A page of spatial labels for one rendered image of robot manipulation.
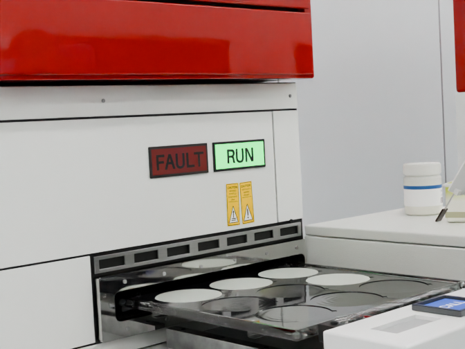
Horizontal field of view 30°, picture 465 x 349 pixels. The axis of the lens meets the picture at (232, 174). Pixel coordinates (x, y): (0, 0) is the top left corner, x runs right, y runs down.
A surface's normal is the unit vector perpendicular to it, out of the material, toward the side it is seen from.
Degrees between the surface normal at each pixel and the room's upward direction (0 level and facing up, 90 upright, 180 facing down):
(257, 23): 90
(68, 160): 90
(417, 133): 90
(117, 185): 90
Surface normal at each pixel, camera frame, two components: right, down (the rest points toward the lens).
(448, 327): -0.05, -1.00
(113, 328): 0.68, 0.00
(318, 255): -0.73, 0.08
